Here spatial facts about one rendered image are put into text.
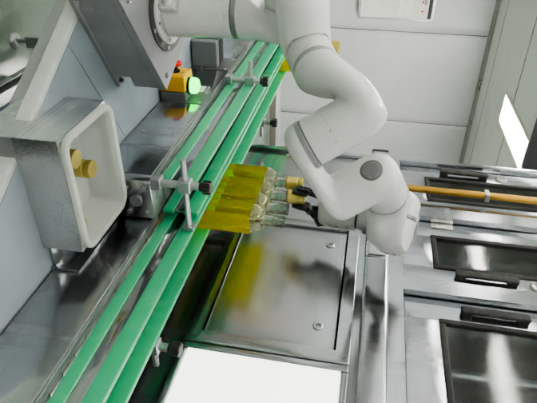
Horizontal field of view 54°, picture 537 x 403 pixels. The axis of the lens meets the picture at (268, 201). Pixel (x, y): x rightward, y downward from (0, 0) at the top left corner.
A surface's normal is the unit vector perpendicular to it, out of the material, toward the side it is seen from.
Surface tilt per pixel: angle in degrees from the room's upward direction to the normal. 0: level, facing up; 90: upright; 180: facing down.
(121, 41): 90
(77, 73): 0
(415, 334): 90
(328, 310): 90
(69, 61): 0
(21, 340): 90
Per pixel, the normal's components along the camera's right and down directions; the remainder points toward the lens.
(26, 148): -0.19, 0.54
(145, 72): -0.17, 0.89
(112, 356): 0.00, -0.83
